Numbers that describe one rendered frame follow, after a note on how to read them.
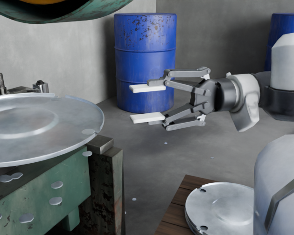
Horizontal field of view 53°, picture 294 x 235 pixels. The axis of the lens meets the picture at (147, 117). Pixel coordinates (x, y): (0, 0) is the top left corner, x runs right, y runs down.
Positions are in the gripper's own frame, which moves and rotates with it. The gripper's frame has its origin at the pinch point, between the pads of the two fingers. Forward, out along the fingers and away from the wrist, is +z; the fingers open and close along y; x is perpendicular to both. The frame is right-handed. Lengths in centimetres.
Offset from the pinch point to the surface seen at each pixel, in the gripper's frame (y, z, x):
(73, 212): -29.2, 16.4, -6.2
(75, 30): -7, -11, -218
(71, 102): 0.3, 14.7, -4.4
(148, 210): -79, -22, -57
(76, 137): 0.0, 15.6, 12.0
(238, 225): -39.9, -28.2, 1.3
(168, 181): -79, -42, -77
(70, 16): 16.0, 11.3, -25.4
